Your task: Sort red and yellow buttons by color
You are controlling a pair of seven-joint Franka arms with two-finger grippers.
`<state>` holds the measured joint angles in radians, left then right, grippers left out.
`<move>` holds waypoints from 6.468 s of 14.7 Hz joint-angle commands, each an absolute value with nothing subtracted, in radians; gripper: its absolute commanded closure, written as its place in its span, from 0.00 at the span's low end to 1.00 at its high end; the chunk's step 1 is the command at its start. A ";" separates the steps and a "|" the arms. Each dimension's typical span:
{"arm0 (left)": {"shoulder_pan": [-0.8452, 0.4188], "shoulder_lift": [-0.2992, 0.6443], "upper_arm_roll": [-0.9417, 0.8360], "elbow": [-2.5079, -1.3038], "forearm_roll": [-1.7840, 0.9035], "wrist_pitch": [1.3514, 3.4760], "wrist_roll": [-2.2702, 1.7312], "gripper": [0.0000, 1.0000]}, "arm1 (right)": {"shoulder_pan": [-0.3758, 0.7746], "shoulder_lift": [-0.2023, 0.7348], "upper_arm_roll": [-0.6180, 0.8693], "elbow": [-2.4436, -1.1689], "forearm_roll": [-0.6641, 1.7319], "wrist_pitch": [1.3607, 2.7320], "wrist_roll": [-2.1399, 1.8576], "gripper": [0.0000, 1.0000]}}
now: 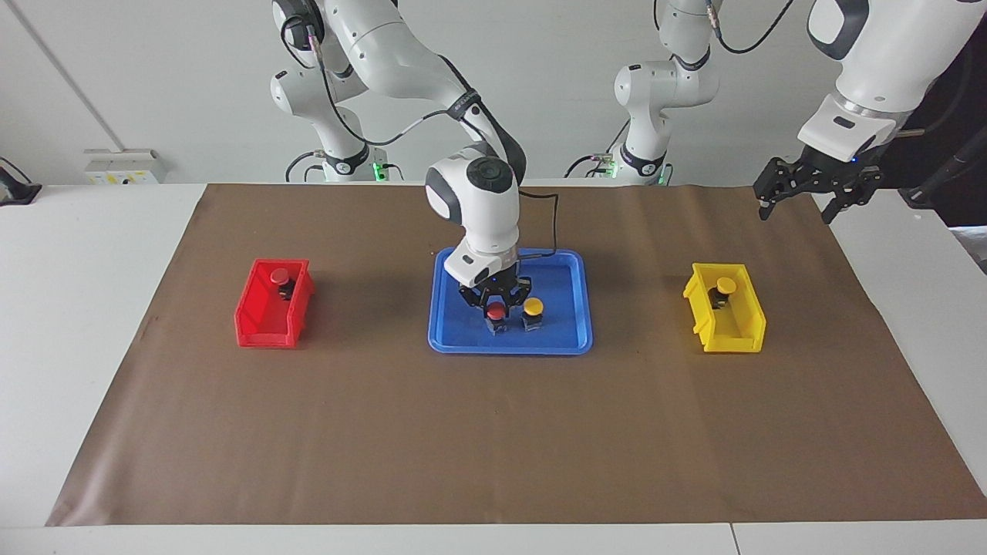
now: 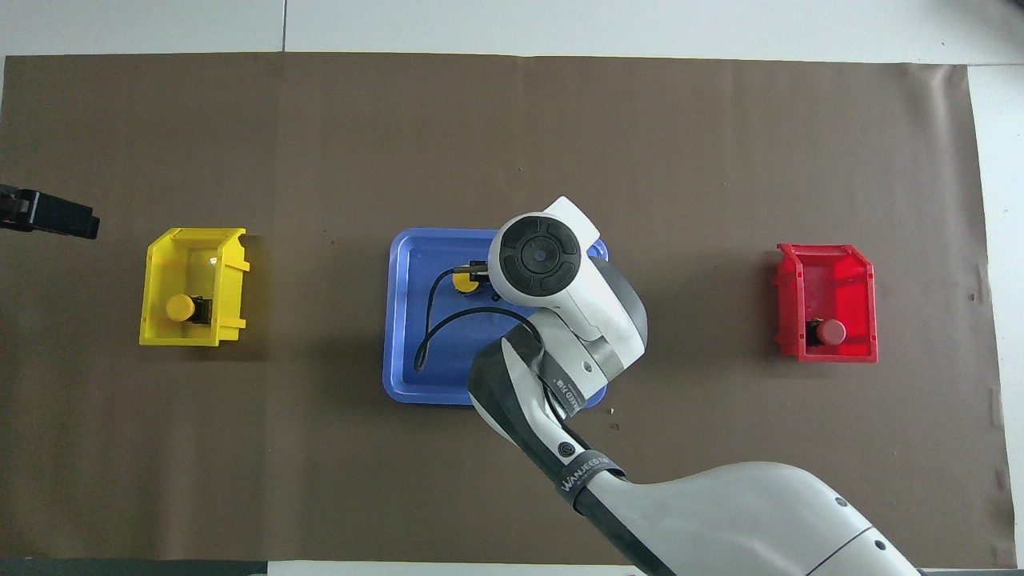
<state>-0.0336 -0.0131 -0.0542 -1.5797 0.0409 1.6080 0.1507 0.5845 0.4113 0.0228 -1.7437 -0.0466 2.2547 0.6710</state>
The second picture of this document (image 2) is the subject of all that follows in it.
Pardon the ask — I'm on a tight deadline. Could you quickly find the brown paper table mat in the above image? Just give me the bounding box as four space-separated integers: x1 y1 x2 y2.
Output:
0 52 1018 570

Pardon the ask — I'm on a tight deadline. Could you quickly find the yellow plastic storage bin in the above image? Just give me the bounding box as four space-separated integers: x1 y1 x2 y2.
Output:
138 227 251 348

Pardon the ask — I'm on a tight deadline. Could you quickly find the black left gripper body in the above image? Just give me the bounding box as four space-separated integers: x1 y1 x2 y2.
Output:
0 184 37 233

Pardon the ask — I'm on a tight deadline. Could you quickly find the red plastic storage bin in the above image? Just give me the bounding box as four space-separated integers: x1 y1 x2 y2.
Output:
773 243 879 364

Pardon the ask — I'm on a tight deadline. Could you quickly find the blue plastic tray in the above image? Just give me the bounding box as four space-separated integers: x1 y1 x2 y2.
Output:
382 228 610 410

